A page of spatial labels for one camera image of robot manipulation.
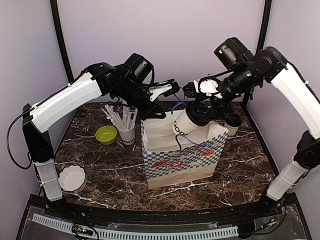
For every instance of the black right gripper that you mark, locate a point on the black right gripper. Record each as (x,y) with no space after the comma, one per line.
(218,107)

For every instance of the white paper coffee cup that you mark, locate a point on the white paper coffee cup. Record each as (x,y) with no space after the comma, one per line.
(183,125)

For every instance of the blue checkered paper bag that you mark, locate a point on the blue checkered paper bag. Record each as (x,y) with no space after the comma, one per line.
(171,159)

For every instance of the white wrapped straw right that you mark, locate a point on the white wrapped straw right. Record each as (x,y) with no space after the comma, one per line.
(133,118)

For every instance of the paper cup holding straws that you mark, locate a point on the paper cup holding straws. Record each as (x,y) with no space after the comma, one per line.
(127,136)

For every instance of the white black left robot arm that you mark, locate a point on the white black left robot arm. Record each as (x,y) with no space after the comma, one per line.
(97,80)

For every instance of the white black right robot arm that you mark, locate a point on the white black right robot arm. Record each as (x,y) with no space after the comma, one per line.
(246,71)

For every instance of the green plastic bowl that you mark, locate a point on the green plastic bowl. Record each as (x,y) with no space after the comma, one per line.
(106,135)

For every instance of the white wrapped straw upright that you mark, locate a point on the white wrapped straw upright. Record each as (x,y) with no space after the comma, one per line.
(126,116)

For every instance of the right black frame post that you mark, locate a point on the right black frame post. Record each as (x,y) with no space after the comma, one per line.
(261,42)

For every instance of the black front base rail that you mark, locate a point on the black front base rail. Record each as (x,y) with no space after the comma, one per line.
(241,214)

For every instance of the white fluted ceramic dish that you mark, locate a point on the white fluted ceramic dish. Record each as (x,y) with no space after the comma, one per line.
(73,179)

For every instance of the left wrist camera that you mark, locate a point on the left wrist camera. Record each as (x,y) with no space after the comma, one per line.
(166,88)

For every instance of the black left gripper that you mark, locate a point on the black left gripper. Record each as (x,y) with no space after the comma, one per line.
(151,111)

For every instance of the black coffee cup lid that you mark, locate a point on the black coffee cup lid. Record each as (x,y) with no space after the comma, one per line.
(233,120)

